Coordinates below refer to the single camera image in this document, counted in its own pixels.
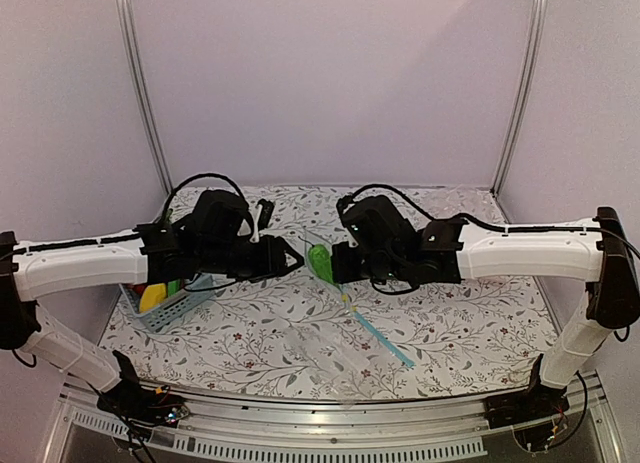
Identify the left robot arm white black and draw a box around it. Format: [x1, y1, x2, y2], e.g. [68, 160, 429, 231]
[1, 184, 304, 427]

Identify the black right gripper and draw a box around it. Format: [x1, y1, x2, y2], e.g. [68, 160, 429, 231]
[332, 240, 406, 283]

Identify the left aluminium frame post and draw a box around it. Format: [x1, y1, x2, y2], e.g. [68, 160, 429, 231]
[115, 0, 173, 194]

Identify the right aluminium frame post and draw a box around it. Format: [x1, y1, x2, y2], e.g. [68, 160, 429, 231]
[491, 0, 548, 197]

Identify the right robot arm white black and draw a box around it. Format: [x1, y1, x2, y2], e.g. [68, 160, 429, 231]
[331, 190, 639, 453]

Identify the short green bitter gourd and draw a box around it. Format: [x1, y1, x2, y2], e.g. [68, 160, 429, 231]
[307, 244, 334, 284]

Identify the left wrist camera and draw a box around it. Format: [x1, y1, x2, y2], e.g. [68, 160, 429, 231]
[250, 198, 275, 243]

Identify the clear bag blue zipper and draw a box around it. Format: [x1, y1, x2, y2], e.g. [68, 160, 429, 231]
[284, 310, 415, 405]
[301, 228, 357, 320]

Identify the yellow mango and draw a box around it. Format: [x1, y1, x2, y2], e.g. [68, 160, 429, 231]
[138, 283, 168, 313]

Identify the long green cucumber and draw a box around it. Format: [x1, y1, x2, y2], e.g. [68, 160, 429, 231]
[166, 280, 182, 297]

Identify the light blue plastic basket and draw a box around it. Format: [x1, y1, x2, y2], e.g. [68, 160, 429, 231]
[119, 274, 214, 333]

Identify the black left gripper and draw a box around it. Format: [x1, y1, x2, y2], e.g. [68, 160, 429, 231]
[198, 234, 305, 284]

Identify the floral table mat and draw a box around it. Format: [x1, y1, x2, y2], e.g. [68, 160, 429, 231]
[93, 184, 576, 402]

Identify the aluminium frame post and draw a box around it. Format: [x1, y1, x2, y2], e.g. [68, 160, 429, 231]
[115, 0, 173, 194]
[491, 0, 548, 197]

